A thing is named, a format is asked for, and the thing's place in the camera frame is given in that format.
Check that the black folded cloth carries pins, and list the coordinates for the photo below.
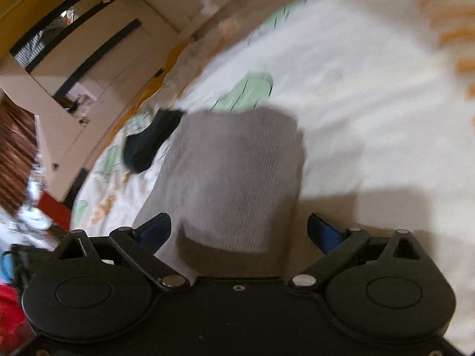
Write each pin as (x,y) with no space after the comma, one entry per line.
(150,141)

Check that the brown curtain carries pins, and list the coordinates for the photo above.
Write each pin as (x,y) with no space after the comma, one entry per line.
(16,155)

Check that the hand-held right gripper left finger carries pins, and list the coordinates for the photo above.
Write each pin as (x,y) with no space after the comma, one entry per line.
(155,233)

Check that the white leaf-print quilt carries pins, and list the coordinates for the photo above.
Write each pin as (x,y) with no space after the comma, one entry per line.
(352,118)

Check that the grey knitted hoodie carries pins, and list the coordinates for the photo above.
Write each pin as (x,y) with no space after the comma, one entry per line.
(230,185)

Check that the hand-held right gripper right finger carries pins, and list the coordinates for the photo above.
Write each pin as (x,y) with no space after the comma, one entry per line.
(324,233)

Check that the beige wooden wardrobe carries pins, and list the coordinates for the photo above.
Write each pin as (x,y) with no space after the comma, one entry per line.
(92,52)

